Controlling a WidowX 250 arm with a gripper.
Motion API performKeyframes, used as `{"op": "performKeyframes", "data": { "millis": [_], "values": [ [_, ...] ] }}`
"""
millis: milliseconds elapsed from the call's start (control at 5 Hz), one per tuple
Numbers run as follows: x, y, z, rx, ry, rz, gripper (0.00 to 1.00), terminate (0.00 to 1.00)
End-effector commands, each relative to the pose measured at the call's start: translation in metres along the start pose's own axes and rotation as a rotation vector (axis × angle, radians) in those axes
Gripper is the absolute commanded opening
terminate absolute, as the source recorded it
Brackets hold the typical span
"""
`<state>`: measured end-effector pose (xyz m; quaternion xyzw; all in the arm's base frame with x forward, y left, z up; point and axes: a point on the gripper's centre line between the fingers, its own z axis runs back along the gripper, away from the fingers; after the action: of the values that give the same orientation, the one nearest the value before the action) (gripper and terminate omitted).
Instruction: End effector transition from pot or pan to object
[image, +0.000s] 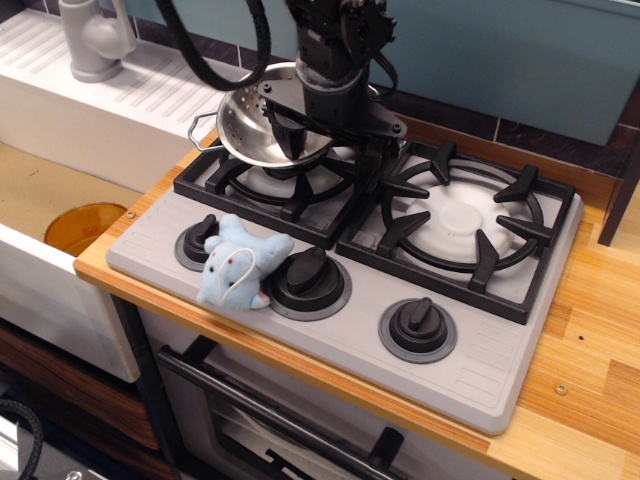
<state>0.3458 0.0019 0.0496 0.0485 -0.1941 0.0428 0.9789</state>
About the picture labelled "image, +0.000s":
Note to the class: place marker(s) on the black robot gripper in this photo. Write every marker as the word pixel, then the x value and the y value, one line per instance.
pixel 329 94

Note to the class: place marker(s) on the stainless steel colander pot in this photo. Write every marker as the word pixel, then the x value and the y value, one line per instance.
pixel 245 132

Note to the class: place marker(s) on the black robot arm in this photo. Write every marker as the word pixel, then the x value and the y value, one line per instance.
pixel 362 27

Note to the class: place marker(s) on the black left burner grate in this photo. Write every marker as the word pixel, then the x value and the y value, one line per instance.
pixel 312 203

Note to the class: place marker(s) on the black burner grate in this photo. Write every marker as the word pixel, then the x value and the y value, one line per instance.
pixel 312 203
pixel 484 234

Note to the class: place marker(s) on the black middle stove knob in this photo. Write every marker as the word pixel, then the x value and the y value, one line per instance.
pixel 309 286

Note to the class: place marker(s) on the black stove knob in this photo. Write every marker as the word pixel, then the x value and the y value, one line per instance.
pixel 418 331
pixel 190 246
pixel 309 286

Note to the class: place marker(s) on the light blue plush toy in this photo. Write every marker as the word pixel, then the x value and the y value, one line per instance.
pixel 238 261

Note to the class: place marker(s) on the grey toy stove top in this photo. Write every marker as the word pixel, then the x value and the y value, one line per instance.
pixel 477 384

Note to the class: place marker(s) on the black right burner grate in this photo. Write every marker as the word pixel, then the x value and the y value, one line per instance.
pixel 484 234

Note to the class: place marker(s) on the black left stove knob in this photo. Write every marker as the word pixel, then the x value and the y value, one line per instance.
pixel 190 246

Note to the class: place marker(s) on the black right stove knob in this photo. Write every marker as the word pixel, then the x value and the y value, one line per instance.
pixel 418 331

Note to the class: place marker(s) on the grey toy faucet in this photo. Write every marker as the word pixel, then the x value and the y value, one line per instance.
pixel 96 44

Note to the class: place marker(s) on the white toy sink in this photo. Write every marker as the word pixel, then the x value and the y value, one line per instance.
pixel 65 143

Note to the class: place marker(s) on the orange plastic plate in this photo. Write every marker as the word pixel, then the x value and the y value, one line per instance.
pixel 76 229

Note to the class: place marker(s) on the toy oven door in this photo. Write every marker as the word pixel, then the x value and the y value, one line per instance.
pixel 252 421

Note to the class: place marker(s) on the dark wooden shelf post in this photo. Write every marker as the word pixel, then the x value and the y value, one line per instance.
pixel 622 193

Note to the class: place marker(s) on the black oven door handle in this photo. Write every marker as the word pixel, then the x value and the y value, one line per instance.
pixel 190 366

